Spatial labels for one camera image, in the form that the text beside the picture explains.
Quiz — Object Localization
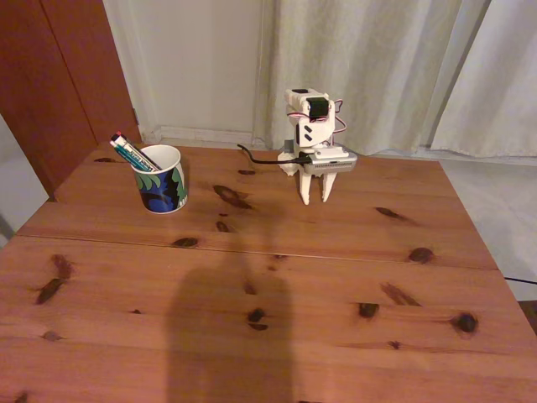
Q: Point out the black camera cable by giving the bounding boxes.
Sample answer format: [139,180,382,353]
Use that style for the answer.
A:
[237,144,311,165]

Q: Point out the silver white camera box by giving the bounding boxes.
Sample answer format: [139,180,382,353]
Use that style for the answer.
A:
[302,144,358,175]

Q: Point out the teal translucent ballpoint pen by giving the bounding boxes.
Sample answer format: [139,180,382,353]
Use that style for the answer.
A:
[109,140,152,172]

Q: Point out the white marker with black caps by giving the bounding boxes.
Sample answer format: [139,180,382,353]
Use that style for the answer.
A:
[111,133,159,172]

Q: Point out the white mug blue green pattern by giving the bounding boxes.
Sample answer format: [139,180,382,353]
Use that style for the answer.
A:
[129,144,189,215]

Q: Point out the dark brown furniture piece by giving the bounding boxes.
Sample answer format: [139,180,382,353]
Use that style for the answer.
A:
[516,299,537,337]

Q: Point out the brown wooden cabinet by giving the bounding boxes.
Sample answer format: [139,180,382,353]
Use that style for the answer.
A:
[0,0,142,198]

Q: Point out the white fabric curtain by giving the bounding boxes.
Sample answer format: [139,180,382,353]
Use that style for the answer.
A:
[253,0,492,156]
[431,0,537,159]

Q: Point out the thin black pen red ends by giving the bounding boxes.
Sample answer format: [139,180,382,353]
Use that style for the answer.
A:
[115,130,163,171]

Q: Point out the red white servo wire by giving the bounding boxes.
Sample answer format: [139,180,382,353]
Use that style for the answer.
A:
[331,99,350,133]

